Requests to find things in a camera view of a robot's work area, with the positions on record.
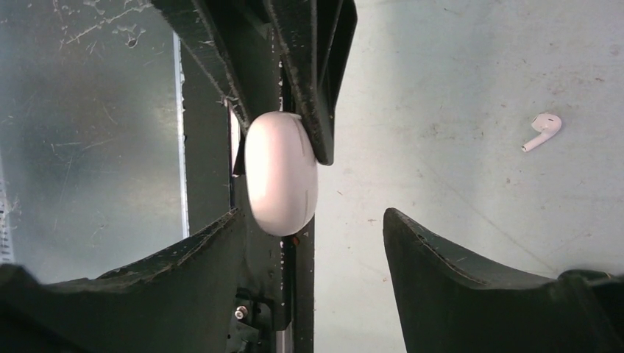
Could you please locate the white earbud charging case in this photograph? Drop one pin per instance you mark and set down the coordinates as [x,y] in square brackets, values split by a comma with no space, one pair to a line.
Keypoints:
[281,172]

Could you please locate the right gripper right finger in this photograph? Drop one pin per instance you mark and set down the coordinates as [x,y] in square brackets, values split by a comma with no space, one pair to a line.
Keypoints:
[451,299]

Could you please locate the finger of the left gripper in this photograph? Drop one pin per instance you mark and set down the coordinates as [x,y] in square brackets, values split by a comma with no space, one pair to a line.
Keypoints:
[233,43]
[315,39]

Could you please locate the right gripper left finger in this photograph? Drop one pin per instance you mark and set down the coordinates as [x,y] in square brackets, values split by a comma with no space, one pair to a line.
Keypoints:
[169,301]

